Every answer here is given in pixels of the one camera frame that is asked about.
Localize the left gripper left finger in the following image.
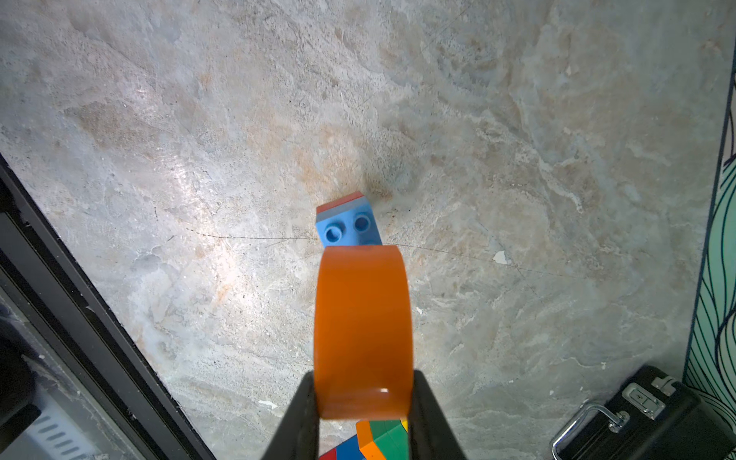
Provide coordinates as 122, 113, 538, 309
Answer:
262, 372, 320, 460

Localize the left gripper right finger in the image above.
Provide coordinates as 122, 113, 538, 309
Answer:
407, 370, 467, 460

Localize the red square lego brick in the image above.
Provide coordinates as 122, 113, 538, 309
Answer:
318, 448, 337, 460

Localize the green long lego brick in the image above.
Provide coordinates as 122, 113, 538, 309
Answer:
370, 420, 409, 460

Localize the orange curved lego brick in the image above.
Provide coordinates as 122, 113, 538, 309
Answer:
314, 245, 414, 420

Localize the light blue lego brick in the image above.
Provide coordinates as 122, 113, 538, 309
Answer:
315, 195, 383, 247

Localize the blue square lego brick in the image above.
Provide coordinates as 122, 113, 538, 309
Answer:
335, 435, 365, 460

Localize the orange long lego brick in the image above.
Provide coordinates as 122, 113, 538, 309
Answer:
356, 421, 386, 460

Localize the red long lego brick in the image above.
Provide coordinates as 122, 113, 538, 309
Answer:
316, 192, 363, 215

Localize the black briefcase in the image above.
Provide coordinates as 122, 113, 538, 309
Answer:
550, 365, 735, 459

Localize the white slotted cable duct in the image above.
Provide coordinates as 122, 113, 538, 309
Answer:
27, 401, 99, 459

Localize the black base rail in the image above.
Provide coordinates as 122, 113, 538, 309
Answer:
1, 161, 214, 459

